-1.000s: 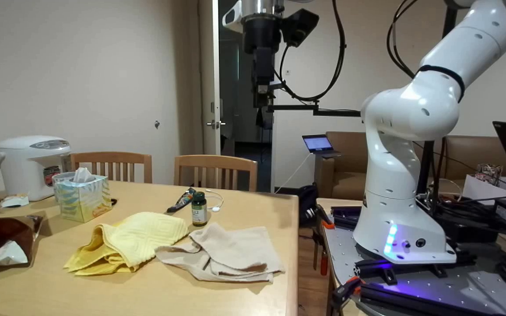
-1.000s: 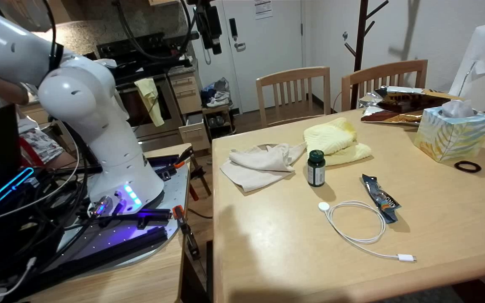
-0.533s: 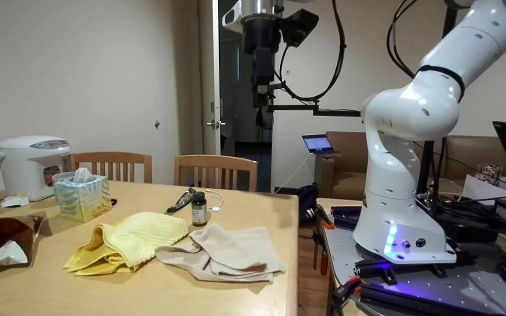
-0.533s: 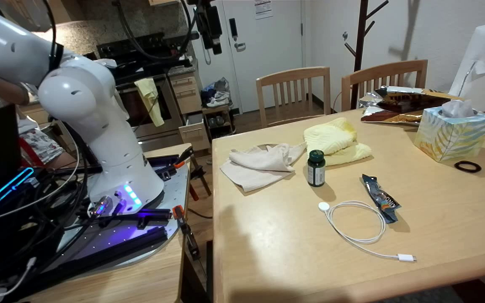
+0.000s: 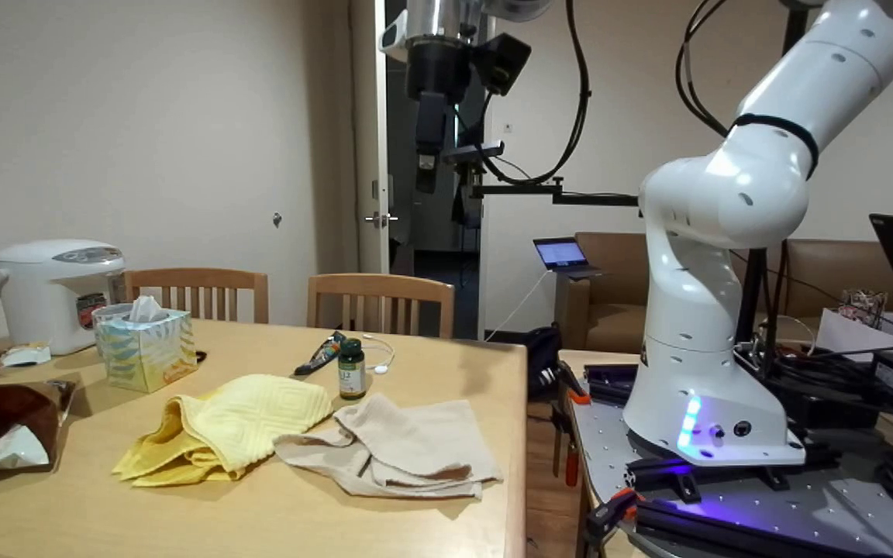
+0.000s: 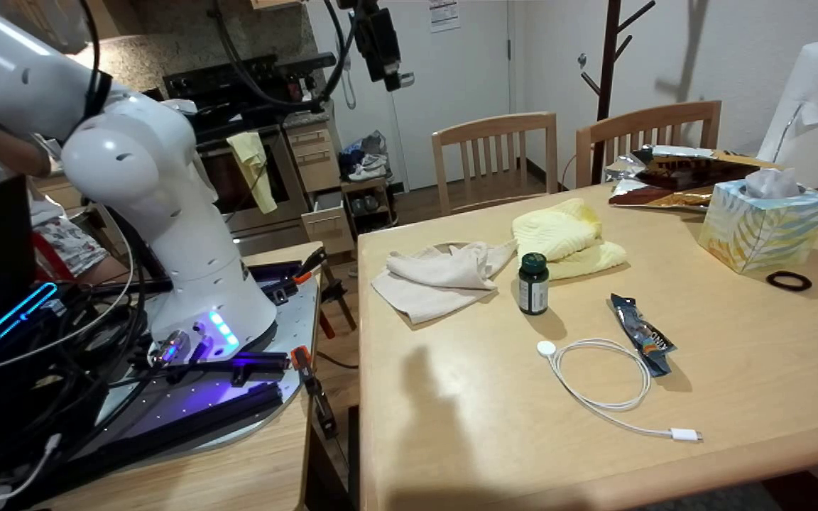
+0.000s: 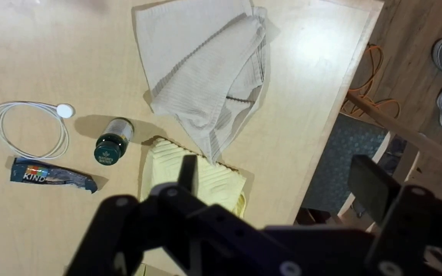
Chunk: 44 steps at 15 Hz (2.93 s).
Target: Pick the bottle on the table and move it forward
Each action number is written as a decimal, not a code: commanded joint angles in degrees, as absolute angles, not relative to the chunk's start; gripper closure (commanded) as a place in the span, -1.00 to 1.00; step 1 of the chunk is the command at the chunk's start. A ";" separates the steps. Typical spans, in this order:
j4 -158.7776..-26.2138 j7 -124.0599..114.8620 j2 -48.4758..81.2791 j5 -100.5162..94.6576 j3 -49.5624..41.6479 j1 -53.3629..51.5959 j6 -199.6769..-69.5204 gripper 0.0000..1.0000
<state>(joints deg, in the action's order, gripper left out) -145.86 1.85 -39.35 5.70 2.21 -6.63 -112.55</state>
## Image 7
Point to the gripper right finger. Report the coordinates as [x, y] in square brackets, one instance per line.
[416, 230]

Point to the white ribbed towel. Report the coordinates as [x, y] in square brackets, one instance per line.
[202, 69]

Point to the dark blue snack bar wrapper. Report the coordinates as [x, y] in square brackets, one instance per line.
[48, 175]

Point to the dark green bottle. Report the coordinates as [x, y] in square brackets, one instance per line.
[113, 142]

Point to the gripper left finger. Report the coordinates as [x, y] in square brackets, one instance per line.
[129, 230]

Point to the wooden chair with grey seat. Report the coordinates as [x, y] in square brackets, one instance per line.
[340, 161]

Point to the yellow ribbed cloth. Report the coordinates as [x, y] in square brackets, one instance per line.
[217, 180]

